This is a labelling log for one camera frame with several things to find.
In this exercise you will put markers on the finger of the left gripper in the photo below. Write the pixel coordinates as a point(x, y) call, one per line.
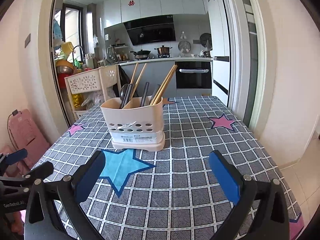
point(41, 172)
point(15, 157)

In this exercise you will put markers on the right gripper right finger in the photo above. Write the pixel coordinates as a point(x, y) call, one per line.
point(271, 220)

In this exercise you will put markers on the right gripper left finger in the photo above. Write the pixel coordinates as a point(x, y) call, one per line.
point(42, 220)

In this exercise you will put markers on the black handled steel spoon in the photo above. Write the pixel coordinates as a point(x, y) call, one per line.
point(125, 94)

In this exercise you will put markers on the kitchen faucet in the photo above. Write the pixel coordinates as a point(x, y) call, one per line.
point(78, 55)

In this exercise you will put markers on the pink chair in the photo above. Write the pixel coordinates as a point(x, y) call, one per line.
point(25, 134)

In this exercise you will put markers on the grey checkered star tablecloth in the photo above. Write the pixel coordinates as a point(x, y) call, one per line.
point(171, 193)

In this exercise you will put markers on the beige plastic utensil holder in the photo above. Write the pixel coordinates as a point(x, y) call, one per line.
point(133, 126)

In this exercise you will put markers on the beige perforated storage cart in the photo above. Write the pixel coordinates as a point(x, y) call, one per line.
point(98, 79)

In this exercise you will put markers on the wooden chopstick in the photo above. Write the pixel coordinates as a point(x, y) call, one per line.
point(162, 86)
point(137, 81)
point(165, 86)
point(134, 72)

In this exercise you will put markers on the glass kettle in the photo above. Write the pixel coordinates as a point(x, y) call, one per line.
point(111, 55)

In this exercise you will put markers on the black built-in oven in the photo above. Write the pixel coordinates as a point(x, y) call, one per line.
point(193, 75)

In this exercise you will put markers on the black wok on stove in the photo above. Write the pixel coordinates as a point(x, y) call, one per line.
point(141, 54)

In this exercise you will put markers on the brass cooking pot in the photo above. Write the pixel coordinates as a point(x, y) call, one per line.
point(163, 50)

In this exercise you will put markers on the black range hood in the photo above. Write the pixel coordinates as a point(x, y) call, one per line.
point(153, 29)

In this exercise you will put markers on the white refrigerator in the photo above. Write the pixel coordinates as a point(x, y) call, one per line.
point(220, 51)

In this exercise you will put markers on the white upper cabinets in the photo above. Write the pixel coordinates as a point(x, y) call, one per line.
point(120, 11)

